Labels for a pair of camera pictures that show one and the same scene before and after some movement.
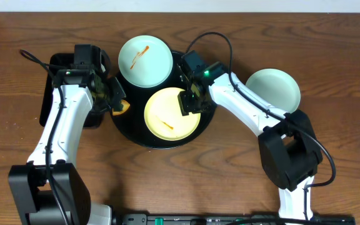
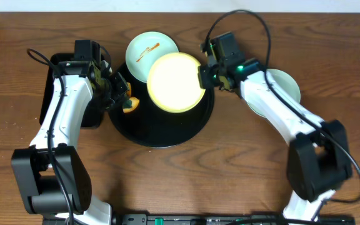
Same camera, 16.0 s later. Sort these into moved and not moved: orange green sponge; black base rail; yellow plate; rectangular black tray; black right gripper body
Moved: yellow plate; orange green sponge; black right gripper body
Not moved: rectangular black tray; black base rail
